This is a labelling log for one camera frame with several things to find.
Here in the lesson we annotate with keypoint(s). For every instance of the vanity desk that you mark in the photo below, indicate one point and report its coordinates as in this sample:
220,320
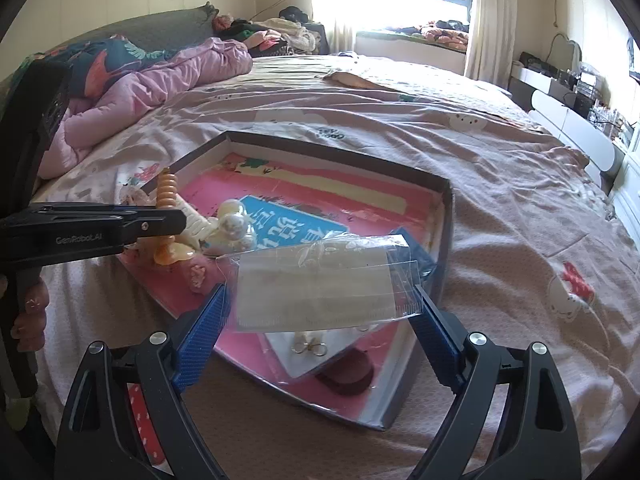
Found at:
540,77

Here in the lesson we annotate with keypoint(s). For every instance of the pile of clothes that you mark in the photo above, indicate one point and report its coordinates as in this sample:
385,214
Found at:
275,35

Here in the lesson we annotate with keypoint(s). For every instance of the dark red hair clip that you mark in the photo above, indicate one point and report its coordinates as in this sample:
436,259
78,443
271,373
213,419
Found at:
350,372

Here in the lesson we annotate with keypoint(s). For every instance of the pink quilt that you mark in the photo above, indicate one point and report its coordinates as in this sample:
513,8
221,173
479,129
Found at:
150,85

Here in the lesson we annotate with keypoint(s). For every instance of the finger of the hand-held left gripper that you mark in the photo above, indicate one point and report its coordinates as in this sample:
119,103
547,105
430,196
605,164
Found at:
160,222

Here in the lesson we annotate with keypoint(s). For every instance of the black television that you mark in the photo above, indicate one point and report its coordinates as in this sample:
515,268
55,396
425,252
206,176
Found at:
634,60

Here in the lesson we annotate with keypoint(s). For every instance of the person's left hand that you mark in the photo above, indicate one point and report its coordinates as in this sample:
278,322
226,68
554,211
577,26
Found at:
32,325

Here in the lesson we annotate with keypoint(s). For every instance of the dark shallow cardboard box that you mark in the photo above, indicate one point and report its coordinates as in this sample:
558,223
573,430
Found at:
350,160

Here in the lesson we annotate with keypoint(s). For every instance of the dark green pillow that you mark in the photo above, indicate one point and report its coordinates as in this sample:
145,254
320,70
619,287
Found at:
160,25

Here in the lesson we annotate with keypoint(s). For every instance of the cream curtain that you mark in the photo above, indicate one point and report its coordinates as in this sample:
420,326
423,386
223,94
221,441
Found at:
492,20

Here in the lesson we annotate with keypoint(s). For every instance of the pink sheer bow hair accessory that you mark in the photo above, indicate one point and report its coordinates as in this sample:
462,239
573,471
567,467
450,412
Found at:
199,276

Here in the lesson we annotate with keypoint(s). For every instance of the window seat with blankets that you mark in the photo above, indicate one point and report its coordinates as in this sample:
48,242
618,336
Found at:
415,40

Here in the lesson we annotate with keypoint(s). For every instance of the white hair claw clip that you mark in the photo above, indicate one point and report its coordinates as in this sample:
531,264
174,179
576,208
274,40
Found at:
197,232

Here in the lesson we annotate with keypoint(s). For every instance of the sheer white curtain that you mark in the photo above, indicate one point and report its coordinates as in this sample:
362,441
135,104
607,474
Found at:
342,35

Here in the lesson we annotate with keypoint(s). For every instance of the clear plastic bag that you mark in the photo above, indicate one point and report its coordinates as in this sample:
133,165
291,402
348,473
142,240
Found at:
320,285

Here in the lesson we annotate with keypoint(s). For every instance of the teal floral duvet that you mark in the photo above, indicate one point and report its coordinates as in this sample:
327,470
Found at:
100,65

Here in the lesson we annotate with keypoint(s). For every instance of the white drawer cabinet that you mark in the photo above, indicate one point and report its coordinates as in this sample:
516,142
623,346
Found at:
627,185

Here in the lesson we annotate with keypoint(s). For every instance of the vanity mirror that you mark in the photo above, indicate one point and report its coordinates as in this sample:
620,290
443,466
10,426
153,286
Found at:
565,50

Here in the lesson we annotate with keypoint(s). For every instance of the beige cloth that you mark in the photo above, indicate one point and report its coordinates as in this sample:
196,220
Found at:
400,85

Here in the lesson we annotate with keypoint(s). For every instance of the printed pink bed sheet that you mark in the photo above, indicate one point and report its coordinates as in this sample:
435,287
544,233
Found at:
500,185

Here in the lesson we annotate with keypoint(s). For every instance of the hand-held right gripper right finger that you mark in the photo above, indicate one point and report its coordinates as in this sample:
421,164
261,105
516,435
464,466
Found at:
435,327

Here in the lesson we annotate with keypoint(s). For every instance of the pink book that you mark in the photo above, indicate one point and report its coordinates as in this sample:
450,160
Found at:
220,185

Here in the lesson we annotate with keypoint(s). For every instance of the pearl bead hair accessory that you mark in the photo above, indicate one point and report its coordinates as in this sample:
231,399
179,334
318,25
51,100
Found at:
232,225

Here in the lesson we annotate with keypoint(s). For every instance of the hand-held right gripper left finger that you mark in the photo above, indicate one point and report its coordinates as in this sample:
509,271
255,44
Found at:
205,330

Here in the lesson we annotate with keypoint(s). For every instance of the white earring card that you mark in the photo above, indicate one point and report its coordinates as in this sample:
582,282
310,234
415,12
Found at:
290,360

